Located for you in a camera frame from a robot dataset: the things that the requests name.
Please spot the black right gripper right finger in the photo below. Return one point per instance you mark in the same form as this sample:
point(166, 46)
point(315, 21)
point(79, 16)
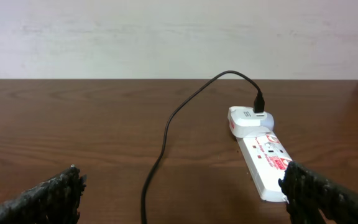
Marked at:
point(313, 198)

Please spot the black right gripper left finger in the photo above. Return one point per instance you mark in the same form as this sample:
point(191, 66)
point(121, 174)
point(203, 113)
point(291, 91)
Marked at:
point(54, 201)

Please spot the white power strip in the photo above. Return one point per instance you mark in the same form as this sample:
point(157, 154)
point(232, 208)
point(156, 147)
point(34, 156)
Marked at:
point(267, 161)

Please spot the white USB charger plug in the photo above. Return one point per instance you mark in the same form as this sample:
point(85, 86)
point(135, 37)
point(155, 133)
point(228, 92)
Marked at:
point(243, 121)

